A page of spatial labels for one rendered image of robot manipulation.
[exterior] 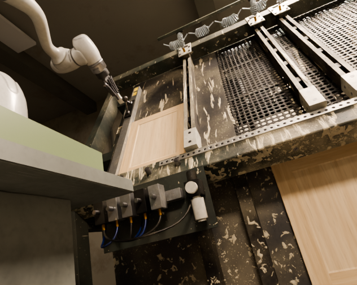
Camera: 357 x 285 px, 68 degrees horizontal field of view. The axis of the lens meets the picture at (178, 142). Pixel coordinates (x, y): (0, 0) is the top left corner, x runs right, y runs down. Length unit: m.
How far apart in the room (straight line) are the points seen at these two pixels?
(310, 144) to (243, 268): 0.60
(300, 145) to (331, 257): 0.46
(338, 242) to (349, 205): 0.15
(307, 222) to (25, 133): 1.06
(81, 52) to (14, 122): 1.04
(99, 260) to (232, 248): 3.12
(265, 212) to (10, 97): 1.05
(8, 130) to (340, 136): 1.01
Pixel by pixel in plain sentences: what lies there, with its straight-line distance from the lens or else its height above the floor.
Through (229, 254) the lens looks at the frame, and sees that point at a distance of 1.29.
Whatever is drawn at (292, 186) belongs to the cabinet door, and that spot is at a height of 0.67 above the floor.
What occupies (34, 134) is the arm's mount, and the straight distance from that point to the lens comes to 0.61.
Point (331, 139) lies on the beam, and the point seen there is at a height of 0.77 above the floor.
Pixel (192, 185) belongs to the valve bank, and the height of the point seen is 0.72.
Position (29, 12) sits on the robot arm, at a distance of 1.39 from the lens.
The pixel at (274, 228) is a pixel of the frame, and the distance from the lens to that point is 1.26.
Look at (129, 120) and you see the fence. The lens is 1.68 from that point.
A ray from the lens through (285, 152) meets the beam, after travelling 1.08.
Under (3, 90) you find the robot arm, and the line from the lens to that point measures 0.83.
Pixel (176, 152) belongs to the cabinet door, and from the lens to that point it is 1.24.
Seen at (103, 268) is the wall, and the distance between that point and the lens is 4.20.
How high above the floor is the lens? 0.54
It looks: 21 degrees up
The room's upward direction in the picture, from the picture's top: 13 degrees counter-clockwise
